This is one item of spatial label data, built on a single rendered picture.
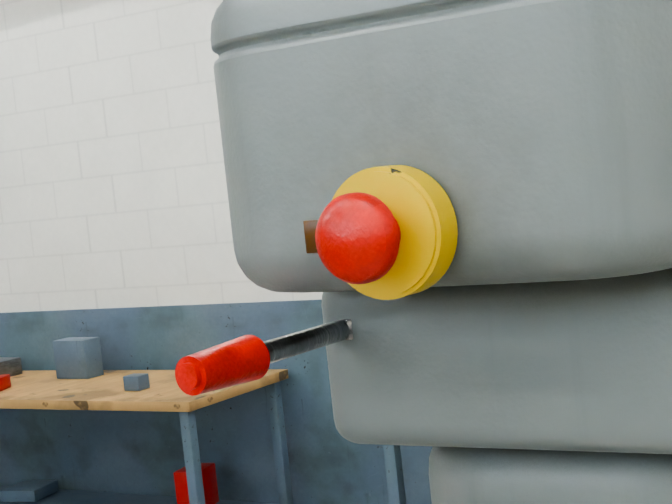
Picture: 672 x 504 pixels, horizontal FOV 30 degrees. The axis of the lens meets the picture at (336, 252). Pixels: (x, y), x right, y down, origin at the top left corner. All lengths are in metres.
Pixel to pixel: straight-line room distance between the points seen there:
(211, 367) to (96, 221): 6.20
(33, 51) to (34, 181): 0.71
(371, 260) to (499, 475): 0.23
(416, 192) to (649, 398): 0.17
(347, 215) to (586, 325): 0.17
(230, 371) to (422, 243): 0.12
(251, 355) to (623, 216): 0.20
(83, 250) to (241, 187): 6.25
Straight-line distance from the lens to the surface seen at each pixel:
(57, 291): 7.06
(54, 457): 7.29
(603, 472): 0.71
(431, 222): 0.55
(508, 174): 0.55
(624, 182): 0.55
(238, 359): 0.62
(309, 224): 0.60
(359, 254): 0.53
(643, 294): 0.64
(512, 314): 0.67
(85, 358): 6.52
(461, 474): 0.74
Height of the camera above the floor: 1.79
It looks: 4 degrees down
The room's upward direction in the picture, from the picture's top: 6 degrees counter-clockwise
